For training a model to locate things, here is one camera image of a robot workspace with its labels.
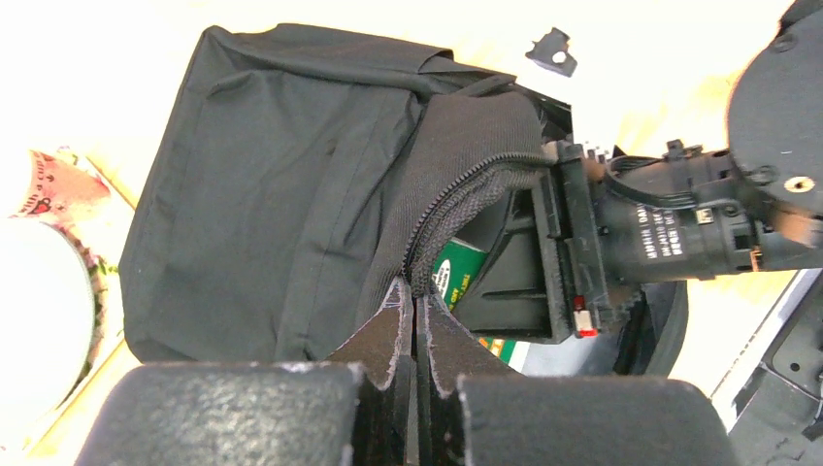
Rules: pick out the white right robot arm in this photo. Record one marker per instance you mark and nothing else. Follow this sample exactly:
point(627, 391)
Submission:
point(774, 127)

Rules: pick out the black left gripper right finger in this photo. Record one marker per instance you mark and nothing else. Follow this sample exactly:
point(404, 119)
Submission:
point(476, 410)

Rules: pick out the floral serving tray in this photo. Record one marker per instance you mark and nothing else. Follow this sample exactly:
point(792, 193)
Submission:
point(99, 241)

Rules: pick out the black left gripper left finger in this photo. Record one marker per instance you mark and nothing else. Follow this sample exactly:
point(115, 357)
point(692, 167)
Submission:
point(349, 409)

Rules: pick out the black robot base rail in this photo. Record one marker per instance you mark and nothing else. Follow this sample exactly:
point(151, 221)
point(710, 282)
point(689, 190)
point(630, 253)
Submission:
point(779, 408)

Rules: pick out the green paperback book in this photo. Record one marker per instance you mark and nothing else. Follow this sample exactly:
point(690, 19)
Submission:
point(454, 271)

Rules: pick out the teal ceramic plate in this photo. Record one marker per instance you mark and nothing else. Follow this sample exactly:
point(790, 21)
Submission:
point(47, 319)

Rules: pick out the black fabric student bag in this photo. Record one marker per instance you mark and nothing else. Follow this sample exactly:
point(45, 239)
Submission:
point(304, 169)

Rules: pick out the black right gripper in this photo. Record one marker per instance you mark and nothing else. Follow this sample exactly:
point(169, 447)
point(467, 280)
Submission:
point(574, 251)

